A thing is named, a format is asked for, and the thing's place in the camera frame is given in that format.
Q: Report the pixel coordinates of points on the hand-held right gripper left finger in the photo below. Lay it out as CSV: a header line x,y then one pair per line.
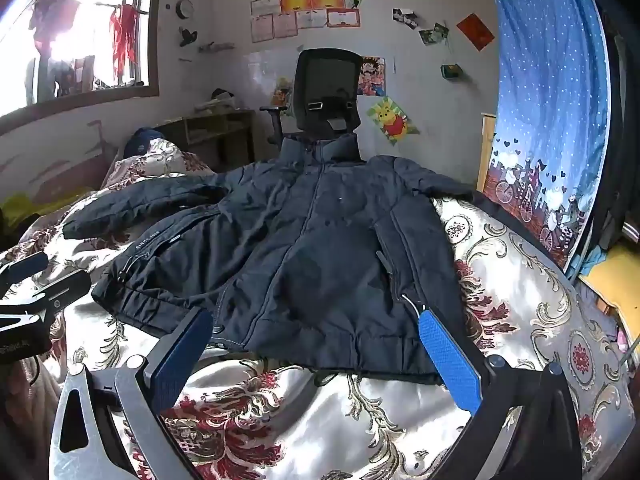
x,y
182,355

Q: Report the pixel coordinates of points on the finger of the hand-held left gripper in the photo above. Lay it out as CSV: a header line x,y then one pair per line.
x,y
65,287
25,266

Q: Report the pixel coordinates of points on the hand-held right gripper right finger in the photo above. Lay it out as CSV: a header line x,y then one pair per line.
x,y
450,365

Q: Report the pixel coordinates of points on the dark navy padded jacket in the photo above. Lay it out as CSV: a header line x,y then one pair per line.
x,y
300,260

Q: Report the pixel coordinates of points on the dark hanging clothes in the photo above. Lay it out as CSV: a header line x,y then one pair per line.
x,y
47,15

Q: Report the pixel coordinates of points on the yellow-green cloth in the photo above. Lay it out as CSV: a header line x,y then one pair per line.
x,y
25,205

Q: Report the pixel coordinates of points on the floral satin bedspread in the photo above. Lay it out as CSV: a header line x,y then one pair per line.
x,y
525,270

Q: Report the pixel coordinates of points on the dark blue pillow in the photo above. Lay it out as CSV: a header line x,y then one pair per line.
x,y
142,141

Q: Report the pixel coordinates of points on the yellow cloth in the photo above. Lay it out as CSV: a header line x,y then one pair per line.
x,y
612,280

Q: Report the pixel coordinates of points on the wood-framed window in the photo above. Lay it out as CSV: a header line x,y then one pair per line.
x,y
75,85

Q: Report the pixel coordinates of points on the wooden desk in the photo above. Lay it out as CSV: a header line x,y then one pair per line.
x,y
215,116

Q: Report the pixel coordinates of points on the clutter on desk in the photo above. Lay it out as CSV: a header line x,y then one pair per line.
x,y
220,97

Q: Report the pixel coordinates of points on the red hanging cloth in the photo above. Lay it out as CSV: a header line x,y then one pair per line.
x,y
122,35

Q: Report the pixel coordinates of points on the blue starry printed curtain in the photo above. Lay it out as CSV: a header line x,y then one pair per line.
x,y
545,85

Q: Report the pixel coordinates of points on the black office chair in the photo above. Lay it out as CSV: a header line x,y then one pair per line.
x,y
327,75

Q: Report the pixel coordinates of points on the light wooden frame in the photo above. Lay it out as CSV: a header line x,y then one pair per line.
x,y
486,155

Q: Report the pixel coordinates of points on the yellow bear wall poster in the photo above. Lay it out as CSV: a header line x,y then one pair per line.
x,y
394,120

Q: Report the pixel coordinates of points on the black wall ornament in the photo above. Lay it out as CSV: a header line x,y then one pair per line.
x,y
188,37

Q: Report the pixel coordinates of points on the small colourful wall poster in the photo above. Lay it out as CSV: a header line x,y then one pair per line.
x,y
282,92

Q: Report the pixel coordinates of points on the small wall shelf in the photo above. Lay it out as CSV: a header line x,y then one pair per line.
x,y
215,47

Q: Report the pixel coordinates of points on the small green wall box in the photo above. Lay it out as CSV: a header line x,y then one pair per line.
x,y
451,71

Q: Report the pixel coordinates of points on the cartoon character wall poster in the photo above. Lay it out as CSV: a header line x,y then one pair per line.
x,y
372,76

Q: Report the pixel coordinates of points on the round wall clock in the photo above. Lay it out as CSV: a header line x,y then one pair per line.
x,y
184,7

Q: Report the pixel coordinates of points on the green wall photo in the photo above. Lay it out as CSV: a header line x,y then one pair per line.
x,y
434,34

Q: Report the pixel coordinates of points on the red wall paper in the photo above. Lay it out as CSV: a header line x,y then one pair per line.
x,y
475,31

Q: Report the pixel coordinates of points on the black-and-white wall photos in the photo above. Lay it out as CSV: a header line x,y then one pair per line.
x,y
405,18

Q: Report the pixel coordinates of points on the group of wall certificates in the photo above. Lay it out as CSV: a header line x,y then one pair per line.
x,y
312,2

